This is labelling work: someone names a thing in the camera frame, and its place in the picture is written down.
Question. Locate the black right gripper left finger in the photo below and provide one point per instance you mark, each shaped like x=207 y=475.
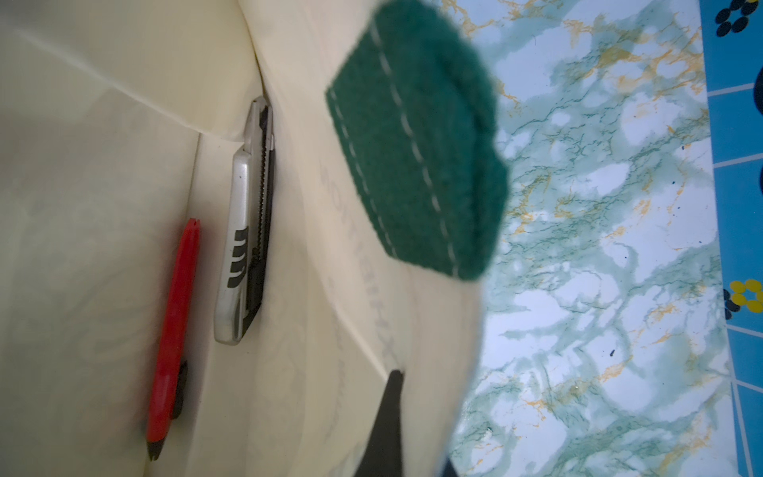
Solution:
x=384 y=455

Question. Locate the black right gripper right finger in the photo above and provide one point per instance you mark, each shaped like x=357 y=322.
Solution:
x=449 y=470

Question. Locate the silver black utility knife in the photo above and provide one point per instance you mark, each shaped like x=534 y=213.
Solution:
x=243 y=274

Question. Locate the red utility knife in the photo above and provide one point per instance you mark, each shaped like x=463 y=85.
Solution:
x=167 y=395

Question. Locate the cream tote bag green handles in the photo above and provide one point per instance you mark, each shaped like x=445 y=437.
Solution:
x=119 y=123

